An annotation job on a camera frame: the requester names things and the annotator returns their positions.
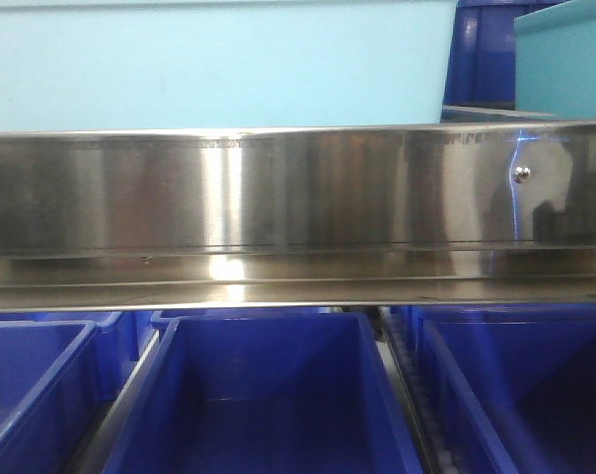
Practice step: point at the dark blue bin right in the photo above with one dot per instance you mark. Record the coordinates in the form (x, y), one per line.
(513, 388)

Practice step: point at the roller track strip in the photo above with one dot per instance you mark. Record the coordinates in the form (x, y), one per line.
(428, 438)

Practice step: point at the dark blue bin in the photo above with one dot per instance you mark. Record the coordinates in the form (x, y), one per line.
(267, 394)
(48, 393)
(513, 388)
(122, 337)

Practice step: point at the stainless steel shelf rail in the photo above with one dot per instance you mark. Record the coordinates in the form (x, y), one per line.
(298, 216)

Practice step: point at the shelf rail screw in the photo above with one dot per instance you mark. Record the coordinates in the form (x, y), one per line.
(521, 174)

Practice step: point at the light blue plastic bin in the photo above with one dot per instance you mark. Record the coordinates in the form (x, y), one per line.
(87, 65)

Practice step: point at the dark blue bin centre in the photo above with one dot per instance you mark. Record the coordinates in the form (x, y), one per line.
(267, 394)

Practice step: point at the dark blue crate upper shelf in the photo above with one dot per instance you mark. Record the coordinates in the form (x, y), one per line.
(481, 70)

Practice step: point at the dark blue bin rear left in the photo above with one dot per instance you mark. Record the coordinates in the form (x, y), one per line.
(122, 337)

